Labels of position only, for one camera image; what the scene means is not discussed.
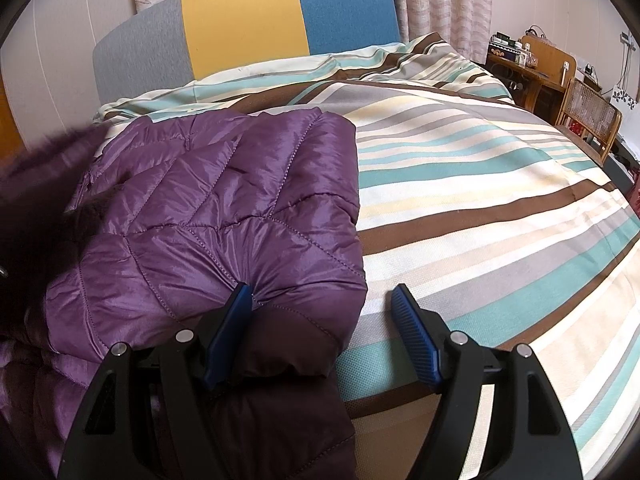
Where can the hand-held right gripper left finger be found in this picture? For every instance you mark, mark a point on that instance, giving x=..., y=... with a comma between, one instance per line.
x=227, y=332

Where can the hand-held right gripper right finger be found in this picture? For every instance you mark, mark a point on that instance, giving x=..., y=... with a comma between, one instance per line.
x=415, y=335

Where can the purple quilted jacket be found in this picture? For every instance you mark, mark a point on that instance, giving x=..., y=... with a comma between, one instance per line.
x=200, y=210

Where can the striped bed duvet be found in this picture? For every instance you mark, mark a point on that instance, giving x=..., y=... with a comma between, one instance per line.
x=475, y=185

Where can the wooden side desk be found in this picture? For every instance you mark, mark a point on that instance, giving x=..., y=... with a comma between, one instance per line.
x=542, y=95

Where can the wooden wicker chair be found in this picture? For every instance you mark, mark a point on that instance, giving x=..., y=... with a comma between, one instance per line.
x=590, y=105

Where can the dark patterned box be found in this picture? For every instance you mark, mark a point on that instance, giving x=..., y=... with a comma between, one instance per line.
x=505, y=49

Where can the orange wooden wardrobe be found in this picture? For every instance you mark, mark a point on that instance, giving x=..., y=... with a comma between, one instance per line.
x=7, y=120

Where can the grey yellow blue headboard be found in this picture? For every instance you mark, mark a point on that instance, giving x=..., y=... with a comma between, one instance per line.
x=240, y=25

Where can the patterned pale curtain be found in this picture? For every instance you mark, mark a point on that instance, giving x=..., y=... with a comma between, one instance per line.
x=440, y=0

